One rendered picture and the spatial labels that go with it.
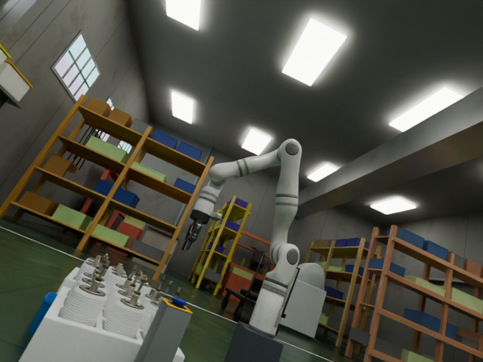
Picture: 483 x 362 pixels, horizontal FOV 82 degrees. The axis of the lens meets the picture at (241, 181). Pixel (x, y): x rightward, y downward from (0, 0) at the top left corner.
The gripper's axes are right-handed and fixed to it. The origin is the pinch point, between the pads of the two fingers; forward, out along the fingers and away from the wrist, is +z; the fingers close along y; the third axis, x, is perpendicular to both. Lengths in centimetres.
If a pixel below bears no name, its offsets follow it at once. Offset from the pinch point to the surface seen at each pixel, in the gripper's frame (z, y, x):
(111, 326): 27.7, 16.8, -12.9
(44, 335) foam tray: 32.2, 22.9, -26.3
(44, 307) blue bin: 38, -17, -36
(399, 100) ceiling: -377, -221, 273
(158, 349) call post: 25.1, 32.4, -1.1
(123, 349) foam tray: 31.0, 20.2, -7.3
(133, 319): 24.2, 17.3, -8.2
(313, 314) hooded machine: 9, -353, 309
